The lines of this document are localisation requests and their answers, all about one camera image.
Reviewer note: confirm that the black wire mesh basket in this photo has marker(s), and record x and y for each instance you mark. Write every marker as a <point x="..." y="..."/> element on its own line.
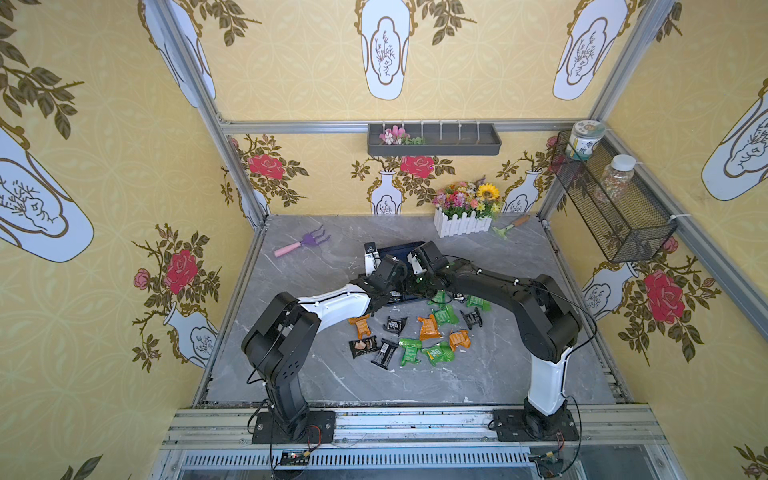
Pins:
<point x="626" y="219"/>

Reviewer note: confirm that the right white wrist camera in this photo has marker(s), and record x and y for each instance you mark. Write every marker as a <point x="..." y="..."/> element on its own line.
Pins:
<point x="415" y="264"/>

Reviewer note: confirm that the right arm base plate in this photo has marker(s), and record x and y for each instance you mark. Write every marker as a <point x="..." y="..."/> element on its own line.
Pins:
<point x="520" y="425"/>

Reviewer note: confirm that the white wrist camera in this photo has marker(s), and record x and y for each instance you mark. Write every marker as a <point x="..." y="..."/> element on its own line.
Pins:
<point x="371" y="258"/>
<point x="415" y="264"/>

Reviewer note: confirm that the grey wall shelf tray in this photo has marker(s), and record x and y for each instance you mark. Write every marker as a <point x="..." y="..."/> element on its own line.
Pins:
<point x="442" y="138"/>

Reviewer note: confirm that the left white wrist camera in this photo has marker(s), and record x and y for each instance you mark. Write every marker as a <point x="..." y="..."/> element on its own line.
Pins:
<point x="371" y="258"/>

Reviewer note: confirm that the green cookie packet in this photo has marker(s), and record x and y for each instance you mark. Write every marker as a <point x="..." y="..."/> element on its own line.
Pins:
<point x="411" y="350"/>
<point x="440" y="352"/>
<point x="440" y="298"/>
<point x="445" y="316"/>
<point x="479" y="303"/>

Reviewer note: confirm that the white fence flower pot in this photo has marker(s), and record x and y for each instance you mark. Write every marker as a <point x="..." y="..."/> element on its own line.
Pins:
<point x="466" y="207"/>

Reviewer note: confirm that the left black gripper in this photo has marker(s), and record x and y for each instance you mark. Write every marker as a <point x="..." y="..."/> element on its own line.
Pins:
<point x="393" y="267"/>

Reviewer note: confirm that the small circuit board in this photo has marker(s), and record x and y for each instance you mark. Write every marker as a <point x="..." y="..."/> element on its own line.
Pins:
<point x="294" y="458"/>

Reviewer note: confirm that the pink flowers in tray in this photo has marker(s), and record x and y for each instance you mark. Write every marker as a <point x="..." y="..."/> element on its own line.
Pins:
<point x="397" y="135"/>

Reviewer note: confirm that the small black checkered packet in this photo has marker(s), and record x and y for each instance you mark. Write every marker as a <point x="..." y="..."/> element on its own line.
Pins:
<point x="395" y="325"/>

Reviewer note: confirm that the orange cookie packet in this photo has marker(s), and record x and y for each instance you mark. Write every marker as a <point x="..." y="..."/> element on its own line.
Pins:
<point x="429" y="328"/>
<point x="459" y="339"/>
<point x="362" y="327"/>

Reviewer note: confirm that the black cookie packet barcode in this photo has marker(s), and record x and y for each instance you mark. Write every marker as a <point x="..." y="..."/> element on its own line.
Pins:
<point x="385" y="354"/>

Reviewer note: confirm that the black checkered cookie packet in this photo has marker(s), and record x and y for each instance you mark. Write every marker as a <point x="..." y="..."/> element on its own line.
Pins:
<point x="472" y="319"/>

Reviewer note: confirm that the black cookie packet with picture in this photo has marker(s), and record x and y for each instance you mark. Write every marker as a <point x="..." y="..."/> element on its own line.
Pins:
<point x="363" y="346"/>

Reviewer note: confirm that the white lid patterned jar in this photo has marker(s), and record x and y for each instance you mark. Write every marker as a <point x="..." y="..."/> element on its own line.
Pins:
<point x="584" y="137"/>

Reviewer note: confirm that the green toy garden shovel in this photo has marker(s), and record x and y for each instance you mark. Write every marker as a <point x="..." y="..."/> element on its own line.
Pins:
<point x="502" y="232"/>

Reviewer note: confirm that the pink purple toy rake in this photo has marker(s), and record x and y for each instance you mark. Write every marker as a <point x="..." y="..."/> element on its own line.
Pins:
<point x="313" y="238"/>

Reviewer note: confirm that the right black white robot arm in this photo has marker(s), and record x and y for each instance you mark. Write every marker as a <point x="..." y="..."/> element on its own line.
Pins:
<point x="547" y="324"/>

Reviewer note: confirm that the dark blue storage box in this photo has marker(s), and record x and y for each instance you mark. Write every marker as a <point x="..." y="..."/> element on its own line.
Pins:
<point x="399" y="252"/>

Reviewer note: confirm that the clear white lid jar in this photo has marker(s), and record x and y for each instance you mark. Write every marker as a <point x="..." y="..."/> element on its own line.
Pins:
<point x="616" y="178"/>

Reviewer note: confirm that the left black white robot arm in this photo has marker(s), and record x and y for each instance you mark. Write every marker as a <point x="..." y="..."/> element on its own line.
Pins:
<point x="279" y="342"/>

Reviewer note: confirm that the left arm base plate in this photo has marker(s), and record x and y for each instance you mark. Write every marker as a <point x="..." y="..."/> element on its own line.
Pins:
<point x="315" y="428"/>

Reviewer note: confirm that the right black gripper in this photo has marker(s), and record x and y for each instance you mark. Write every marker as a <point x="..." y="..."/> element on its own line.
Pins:
<point x="426" y="258"/>

